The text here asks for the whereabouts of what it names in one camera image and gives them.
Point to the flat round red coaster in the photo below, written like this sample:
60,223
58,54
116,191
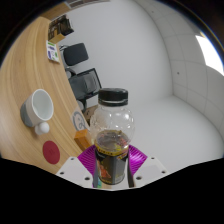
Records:
51,152

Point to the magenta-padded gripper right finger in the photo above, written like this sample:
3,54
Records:
151,170

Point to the black mesh office chair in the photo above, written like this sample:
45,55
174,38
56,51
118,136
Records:
85,85

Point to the clear black-capped drink bottle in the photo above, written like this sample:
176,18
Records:
112,123

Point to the small dark brown box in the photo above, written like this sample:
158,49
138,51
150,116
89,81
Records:
54,24

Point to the rectangular ceiling light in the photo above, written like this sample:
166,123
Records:
210,55

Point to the black padded office chair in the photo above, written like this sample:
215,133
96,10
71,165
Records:
76,54

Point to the round white printed disc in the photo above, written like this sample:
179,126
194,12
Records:
79,120

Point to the kraft cardboard box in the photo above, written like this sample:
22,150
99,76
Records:
57,38

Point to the white and grey mug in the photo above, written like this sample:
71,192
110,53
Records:
38,108

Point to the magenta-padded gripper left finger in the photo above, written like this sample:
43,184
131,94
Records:
71,170

